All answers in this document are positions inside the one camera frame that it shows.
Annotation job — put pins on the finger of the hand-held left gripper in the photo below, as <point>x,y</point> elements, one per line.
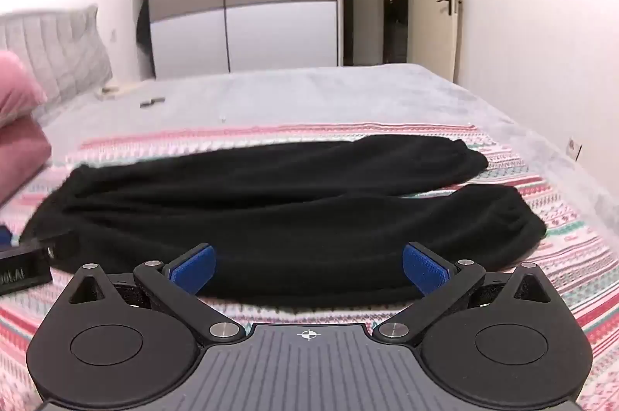
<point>63,249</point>

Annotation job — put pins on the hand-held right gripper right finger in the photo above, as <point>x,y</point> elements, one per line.
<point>423,268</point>

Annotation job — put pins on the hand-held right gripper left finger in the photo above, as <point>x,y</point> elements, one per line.
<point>193,268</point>

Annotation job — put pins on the black pants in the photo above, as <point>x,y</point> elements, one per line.
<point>290,222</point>

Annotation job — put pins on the striped pink patterned blanket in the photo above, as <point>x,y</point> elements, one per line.
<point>556,256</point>

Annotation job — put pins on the small beige object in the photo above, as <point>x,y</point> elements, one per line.
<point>110,91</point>

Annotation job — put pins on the small dark object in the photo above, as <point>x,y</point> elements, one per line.
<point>152,102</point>

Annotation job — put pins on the grey padded headboard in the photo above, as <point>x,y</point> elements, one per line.
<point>58,53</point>

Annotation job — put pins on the grey bed sheet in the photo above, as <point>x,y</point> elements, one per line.
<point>314,97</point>

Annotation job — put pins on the dark hanging clothing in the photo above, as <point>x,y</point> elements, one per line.
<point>143,22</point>

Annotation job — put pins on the wall socket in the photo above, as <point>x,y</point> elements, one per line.
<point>574,149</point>

